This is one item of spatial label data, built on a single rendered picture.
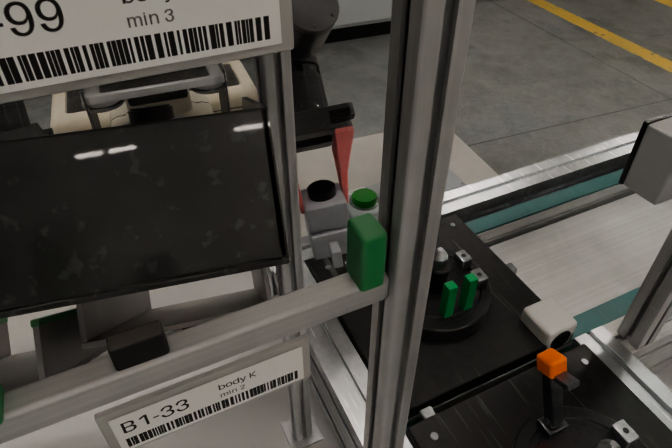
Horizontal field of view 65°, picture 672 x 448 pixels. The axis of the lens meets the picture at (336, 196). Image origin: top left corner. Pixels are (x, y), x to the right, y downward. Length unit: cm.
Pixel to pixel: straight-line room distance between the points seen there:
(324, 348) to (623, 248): 50
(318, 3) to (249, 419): 49
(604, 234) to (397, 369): 69
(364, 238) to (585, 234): 74
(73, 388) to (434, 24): 18
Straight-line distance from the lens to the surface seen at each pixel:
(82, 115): 150
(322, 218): 55
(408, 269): 23
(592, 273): 87
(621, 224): 97
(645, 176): 57
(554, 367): 54
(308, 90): 57
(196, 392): 24
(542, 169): 97
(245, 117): 24
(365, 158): 111
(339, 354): 65
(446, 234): 78
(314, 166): 108
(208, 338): 22
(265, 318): 22
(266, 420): 72
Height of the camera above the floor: 149
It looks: 39 degrees down
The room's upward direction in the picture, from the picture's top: straight up
